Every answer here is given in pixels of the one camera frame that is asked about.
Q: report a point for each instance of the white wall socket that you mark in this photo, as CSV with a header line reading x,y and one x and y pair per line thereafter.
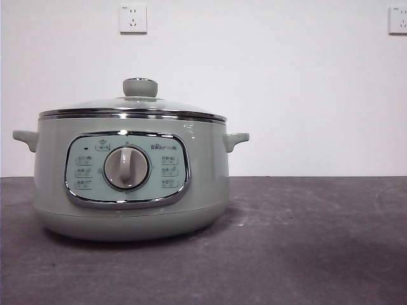
x,y
133,19
399,20

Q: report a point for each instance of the pale green electric cooking pot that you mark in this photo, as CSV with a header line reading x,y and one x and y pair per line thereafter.
x,y
210,178

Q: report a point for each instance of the glass lid with green knob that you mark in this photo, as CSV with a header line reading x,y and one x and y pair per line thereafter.
x,y
140,88

